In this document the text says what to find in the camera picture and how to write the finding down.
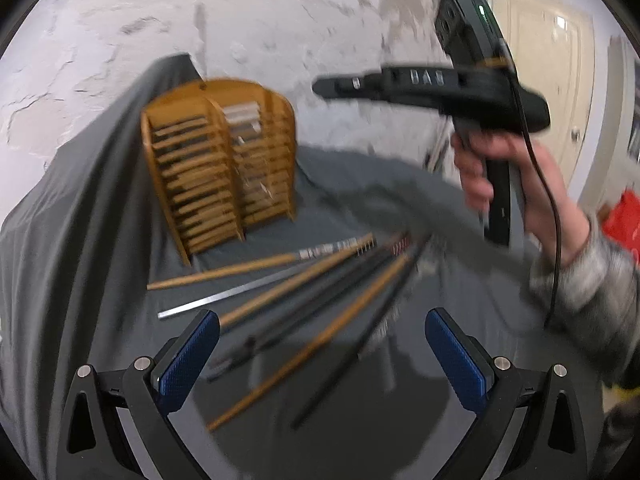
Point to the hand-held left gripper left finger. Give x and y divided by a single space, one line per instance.
187 360

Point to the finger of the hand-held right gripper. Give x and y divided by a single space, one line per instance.
347 87

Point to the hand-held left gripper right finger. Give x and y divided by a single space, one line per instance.
457 360

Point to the wooden chopstick with patterned end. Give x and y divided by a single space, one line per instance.
225 271

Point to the plain black chopstick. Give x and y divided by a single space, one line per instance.
310 306
352 345

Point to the wooden slatted utensil holder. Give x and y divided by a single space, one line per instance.
200 170

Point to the person's right hand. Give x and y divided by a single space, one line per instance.
545 190

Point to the cream panel door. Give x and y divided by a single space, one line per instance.
545 60

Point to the grey tablecloth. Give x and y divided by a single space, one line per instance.
100 260

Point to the person's grey clothing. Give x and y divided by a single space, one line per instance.
622 440

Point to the red plastic bag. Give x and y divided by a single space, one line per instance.
625 225

